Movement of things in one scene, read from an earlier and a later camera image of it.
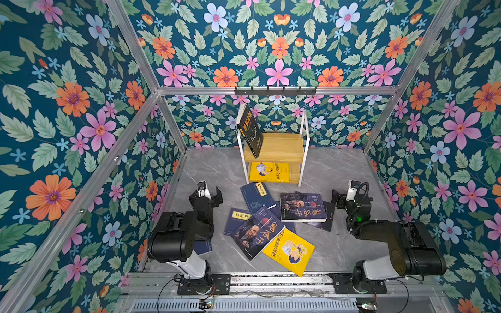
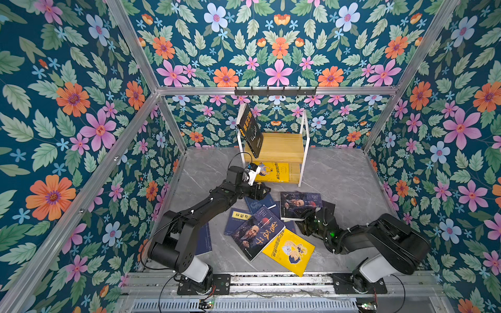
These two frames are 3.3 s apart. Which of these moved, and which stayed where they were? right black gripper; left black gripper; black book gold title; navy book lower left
Moved: right black gripper; left black gripper
Stayed: navy book lower left; black book gold title
